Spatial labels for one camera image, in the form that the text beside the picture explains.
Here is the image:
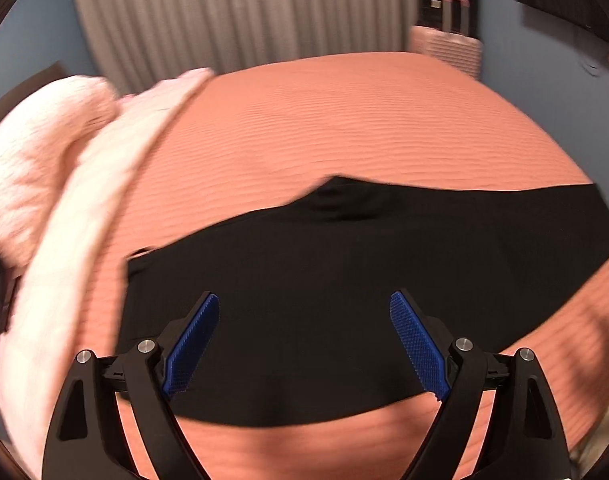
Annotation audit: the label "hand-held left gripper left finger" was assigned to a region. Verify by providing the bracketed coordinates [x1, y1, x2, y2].
[42, 291, 220, 480]

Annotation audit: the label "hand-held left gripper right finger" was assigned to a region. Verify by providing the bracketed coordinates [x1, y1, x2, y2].
[389, 289, 570, 480]

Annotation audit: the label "black pants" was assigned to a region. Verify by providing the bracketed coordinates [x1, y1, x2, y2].
[115, 176, 609, 426]

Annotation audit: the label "pale pink blanket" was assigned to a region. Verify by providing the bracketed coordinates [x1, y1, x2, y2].
[0, 67, 215, 480]

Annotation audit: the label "bed with pink quilted cover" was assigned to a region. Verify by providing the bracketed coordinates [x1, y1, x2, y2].
[14, 51, 609, 480]

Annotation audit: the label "floral white pillow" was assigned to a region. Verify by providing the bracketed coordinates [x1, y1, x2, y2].
[0, 75, 120, 261]

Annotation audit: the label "pink suitcase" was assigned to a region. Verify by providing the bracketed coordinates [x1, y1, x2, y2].
[409, 0, 485, 78]

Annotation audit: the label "grey padded headboard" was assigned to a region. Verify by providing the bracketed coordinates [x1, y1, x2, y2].
[0, 62, 70, 116]

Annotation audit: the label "grey curtain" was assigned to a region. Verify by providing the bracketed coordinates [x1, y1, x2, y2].
[69, 0, 420, 96]

